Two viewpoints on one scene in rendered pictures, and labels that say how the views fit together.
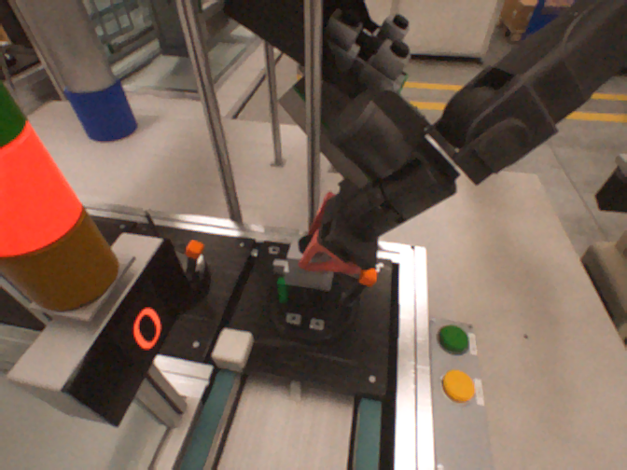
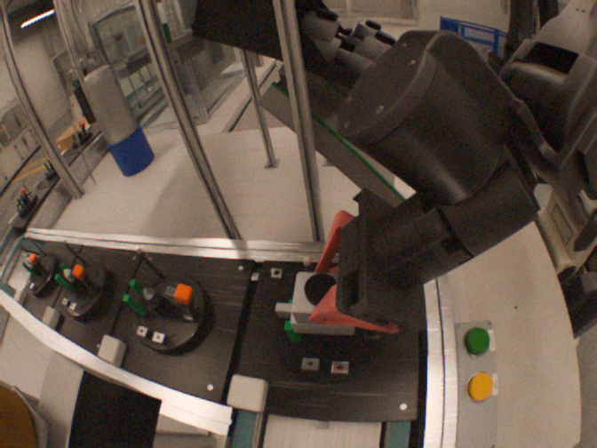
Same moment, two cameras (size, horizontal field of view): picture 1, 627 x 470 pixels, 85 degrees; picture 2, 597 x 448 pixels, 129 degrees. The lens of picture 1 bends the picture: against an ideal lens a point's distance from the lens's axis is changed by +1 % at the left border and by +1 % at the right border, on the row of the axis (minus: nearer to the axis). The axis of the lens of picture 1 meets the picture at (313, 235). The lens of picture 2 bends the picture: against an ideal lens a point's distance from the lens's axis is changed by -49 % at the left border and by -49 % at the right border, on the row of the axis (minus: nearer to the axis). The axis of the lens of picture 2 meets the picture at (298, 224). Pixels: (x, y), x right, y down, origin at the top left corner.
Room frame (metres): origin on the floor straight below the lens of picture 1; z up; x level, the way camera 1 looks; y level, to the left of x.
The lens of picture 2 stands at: (0.17, 0.00, 1.34)
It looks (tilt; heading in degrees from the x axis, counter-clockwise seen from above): 48 degrees down; 5
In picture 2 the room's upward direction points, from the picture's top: 12 degrees counter-clockwise
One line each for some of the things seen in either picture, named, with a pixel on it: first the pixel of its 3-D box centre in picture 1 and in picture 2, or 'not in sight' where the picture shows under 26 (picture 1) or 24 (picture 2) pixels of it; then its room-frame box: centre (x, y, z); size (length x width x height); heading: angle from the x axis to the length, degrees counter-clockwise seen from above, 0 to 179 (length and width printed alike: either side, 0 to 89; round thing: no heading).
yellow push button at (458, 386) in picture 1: (457, 387); (479, 387); (0.17, -0.20, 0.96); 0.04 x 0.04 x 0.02
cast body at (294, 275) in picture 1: (302, 258); (313, 302); (0.29, 0.01, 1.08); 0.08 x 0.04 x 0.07; 79
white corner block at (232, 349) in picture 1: (233, 350); (249, 394); (0.22, 0.11, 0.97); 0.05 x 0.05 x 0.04; 79
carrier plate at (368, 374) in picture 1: (313, 307); (331, 337); (0.30, 0.00, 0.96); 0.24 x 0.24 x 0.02; 79
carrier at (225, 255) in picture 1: (157, 263); (158, 302); (0.34, 0.25, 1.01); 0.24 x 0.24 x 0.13; 79
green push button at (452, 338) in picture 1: (452, 339); (476, 341); (0.24, -0.21, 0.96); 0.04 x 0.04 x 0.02
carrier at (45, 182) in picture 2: not in sight; (51, 164); (1.07, 1.21, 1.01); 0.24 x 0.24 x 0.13; 79
